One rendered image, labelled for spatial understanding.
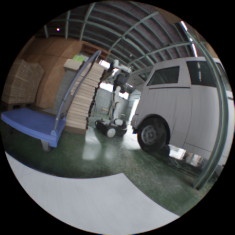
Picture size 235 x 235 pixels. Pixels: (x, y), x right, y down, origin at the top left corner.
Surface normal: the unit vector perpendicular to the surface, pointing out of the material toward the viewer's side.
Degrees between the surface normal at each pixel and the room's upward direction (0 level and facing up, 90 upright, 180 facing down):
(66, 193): 0
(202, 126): 92
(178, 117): 92
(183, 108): 90
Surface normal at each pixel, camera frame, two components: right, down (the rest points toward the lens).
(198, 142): -0.85, -0.06
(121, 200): 0.29, -0.96
